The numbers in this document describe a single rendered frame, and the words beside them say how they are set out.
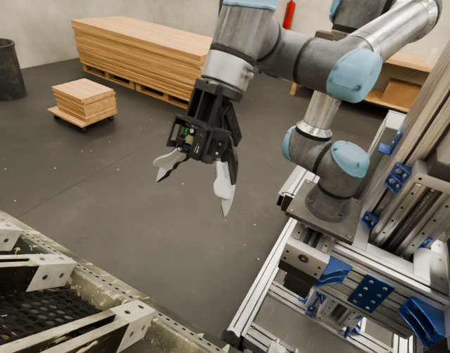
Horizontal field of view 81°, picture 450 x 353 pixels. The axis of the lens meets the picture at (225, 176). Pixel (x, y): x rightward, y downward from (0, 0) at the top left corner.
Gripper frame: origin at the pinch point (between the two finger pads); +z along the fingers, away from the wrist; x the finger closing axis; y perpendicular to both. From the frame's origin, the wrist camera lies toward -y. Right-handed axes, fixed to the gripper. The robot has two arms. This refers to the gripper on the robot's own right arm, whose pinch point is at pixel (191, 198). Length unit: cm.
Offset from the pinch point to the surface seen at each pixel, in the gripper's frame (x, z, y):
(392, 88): 44, -134, -435
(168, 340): 1.2, 41.5, -11.2
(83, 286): -28, 43, -9
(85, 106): -238, 27, -164
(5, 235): -57, 39, -3
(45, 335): -8.5, 25.6, 16.4
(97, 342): -4.1, 29.7, 9.0
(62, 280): -33, 42, -6
